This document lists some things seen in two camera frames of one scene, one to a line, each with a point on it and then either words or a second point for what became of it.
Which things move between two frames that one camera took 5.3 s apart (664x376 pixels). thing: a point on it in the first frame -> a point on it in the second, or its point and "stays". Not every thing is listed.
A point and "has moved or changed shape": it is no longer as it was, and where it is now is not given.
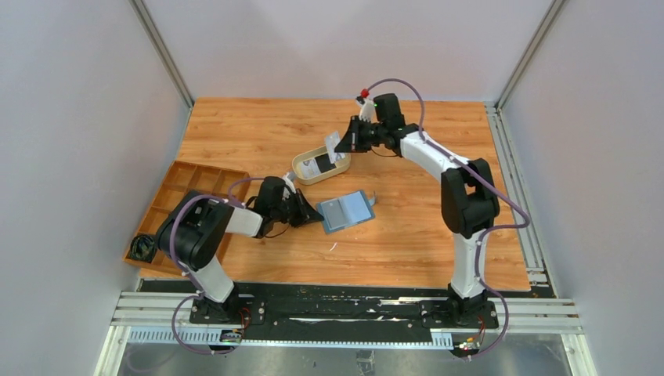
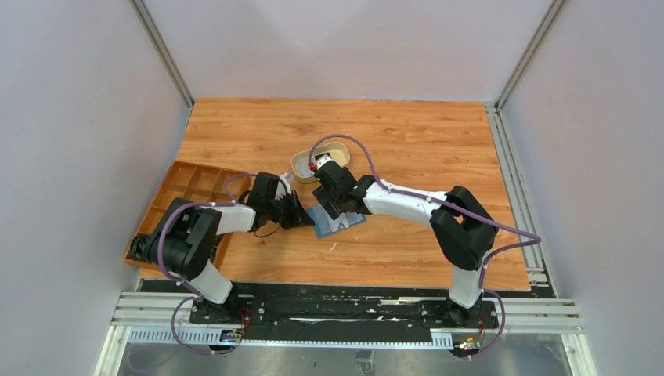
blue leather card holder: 347,211 has moved or changed shape
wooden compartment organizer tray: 225,248 stays
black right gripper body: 355,134 -> 328,199
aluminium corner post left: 152,32 stays
